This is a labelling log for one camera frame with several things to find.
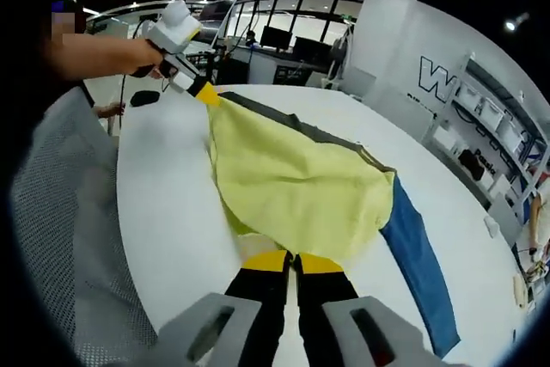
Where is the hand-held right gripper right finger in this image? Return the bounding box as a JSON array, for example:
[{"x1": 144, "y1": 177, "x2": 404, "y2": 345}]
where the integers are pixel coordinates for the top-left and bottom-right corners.
[{"x1": 296, "y1": 254, "x2": 416, "y2": 367}]

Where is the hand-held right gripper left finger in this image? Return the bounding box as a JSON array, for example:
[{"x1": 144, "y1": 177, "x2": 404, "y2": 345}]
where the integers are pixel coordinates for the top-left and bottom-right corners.
[{"x1": 158, "y1": 250, "x2": 294, "y2": 367}]

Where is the yellow garment with dark sleeves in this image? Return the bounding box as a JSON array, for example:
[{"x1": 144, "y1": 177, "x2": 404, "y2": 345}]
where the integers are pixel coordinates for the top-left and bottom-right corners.
[{"x1": 205, "y1": 90, "x2": 463, "y2": 360}]

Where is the person's left hand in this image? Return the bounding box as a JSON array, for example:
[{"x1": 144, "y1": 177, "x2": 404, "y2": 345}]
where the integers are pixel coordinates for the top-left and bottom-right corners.
[{"x1": 127, "y1": 46, "x2": 177, "y2": 82}]

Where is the black box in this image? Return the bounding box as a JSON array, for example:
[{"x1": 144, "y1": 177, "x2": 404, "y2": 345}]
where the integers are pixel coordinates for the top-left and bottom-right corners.
[{"x1": 211, "y1": 58, "x2": 254, "y2": 85}]

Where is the large dark display screen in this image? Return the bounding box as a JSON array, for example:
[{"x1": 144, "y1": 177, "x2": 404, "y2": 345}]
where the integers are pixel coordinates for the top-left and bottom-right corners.
[{"x1": 200, "y1": 0, "x2": 239, "y2": 49}]

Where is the black oval object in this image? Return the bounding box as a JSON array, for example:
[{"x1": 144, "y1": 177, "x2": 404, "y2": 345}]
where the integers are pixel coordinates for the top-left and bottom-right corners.
[{"x1": 129, "y1": 89, "x2": 161, "y2": 107}]

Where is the white office desk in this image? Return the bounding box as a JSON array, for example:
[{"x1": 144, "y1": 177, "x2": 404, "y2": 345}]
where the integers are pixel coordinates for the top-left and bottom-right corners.
[{"x1": 222, "y1": 43, "x2": 345, "y2": 89}]

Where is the black computer monitor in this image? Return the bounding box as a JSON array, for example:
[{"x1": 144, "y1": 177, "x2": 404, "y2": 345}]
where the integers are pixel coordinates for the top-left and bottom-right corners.
[
  {"x1": 260, "y1": 25, "x2": 294, "y2": 50},
  {"x1": 293, "y1": 35, "x2": 333, "y2": 64}
]

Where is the white floor stand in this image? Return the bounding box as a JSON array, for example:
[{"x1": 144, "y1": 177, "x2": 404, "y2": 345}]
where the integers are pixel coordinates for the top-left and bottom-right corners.
[{"x1": 329, "y1": 24, "x2": 358, "y2": 89}]

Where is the white crumpled cloth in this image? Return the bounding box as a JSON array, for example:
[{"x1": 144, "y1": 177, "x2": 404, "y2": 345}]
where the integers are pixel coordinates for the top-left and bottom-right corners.
[{"x1": 482, "y1": 215, "x2": 500, "y2": 238}]

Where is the grey mesh chair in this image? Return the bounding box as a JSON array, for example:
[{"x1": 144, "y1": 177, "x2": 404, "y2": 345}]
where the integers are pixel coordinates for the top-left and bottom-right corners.
[{"x1": 11, "y1": 86, "x2": 161, "y2": 343}]

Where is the wooden board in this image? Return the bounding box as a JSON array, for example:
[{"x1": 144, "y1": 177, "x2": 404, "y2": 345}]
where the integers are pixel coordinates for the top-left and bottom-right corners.
[{"x1": 512, "y1": 273, "x2": 529, "y2": 309}]

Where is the black bag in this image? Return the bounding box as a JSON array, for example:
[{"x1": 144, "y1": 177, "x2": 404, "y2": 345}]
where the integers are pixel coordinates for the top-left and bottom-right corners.
[{"x1": 456, "y1": 149, "x2": 486, "y2": 180}]

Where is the grey chair back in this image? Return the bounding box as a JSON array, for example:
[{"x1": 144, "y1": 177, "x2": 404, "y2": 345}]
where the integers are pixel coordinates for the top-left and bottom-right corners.
[{"x1": 488, "y1": 192, "x2": 524, "y2": 244}]

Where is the grey metal shelf rack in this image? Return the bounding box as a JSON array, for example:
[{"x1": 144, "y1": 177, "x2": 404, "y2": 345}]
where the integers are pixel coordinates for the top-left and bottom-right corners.
[{"x1": 429, "y1": 52, "x2": 550, "y2": 223}]

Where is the white storage bin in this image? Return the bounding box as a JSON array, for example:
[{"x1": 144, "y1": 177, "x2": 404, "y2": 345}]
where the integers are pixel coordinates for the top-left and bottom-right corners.
[
  {"x1": 456, "y1": 83, "x2": 483, "y2": 111},
  {"x1": 480, "y1": 98, "x2": 504, "y2": 131},
  {"x1": 499, "y1": 115, "x2": 524, "y2": 152}
]

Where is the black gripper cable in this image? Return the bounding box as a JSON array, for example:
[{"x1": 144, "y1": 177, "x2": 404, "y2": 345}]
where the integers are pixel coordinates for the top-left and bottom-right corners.
[{"x1": 117, "y1": 73, "x2": 129, "y2": 131}]

